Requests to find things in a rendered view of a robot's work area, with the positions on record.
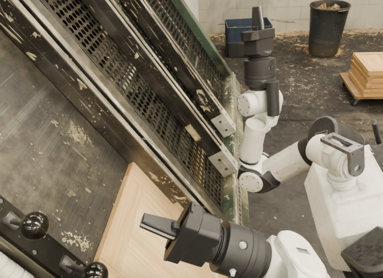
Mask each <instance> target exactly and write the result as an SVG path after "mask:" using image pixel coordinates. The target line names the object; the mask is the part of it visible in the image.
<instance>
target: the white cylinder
mask: <svg viewBox="0 0 383 278"><path fill-rule="evenodd" d="M0 278H35V277H34V276H33V275H32V274H31V273H29V272H27V271H26V270H25V269H23V268H22V267H21V266H20V265H18V264H17V263H15V262H14V261H13V260H11V259H10V258H9V257H7V256H6V255H5V254H3V253H2V252H0Z"/></svg>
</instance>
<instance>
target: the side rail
mask: <svg viewBox="0 0 383 278"><path fill-rule="evenodd" d="M171 1H172V3H173V4H174V6H175V7H176V9H177V10H178V12H179V13H180V14H181V16H182V17H183V19H184V20H185V22H186V23H187V25H188V26H189V27H190V29H191V30H192V32H193V34H194V35H195V36H196V38H197V39H198V41H199V42H200V44H201V45H202V47H203V48H204V49H205V51H206V52H207V54H208V55H209V56H210V58H211V60H212V61H213V63H214V64H215V65H216V67H217V68H218V70H219V71H220V73H221V74H222V76H223V77H224V78H226V77H228V76H230V75H231V69H230V68H229V66H228V65H227V64H226V62H225V61H224V59H223V57H222V56H221V55H220V53H219V52H218V50H217V49H216V47H215V45H214V44H213V43H212V41H211V40H210V38H209V37H208V35H207V34H206V33H205V31H204V29H203V28H202V26H201V25H200V23H199V22H198V21H197V19H196V17H195V16H194V14H193V13H192V11H191V10H190V9H189V7H188V5H187V4H186V2H185V1H184V0H171Z"/></svg>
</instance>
